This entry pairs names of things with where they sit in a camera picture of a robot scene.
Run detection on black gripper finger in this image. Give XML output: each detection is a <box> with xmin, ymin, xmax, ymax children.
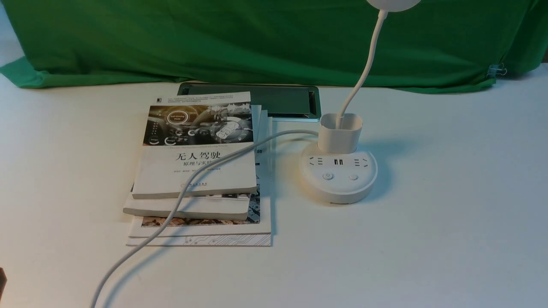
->
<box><xmin>0</xmin><ymin>268</ymin><xmax>7</xmax><ymax>299</ymax></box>

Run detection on white desk lamp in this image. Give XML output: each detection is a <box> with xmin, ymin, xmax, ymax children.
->
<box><xmin>299</xmin><ymin>0</ymin><xmax>418</xmax><ymax>204</ymax></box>

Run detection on top book with dashboard cover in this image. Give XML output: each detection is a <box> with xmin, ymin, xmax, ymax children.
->
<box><xmin>131</xmin><ymin>92</ymin><xmax>261</xmax><ymax>199</ymax></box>

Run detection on green backdrop cloth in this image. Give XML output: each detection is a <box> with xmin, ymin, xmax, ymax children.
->
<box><xmin>1</xmin><ymin>0</ymin><xmax>548</xmax><ymax>93</ymax></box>

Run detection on metal binder clip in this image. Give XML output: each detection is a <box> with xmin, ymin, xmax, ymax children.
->
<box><xmin>486</xmin><ymin>63</ymin><xmax>508</xmax><ymax>79</ymax></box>

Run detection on white lamp power cable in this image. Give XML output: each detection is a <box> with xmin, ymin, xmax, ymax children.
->
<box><xmin>89</xmin><ymin>130</ymin><xmax>319</xmax><ymax>308</ymax></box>

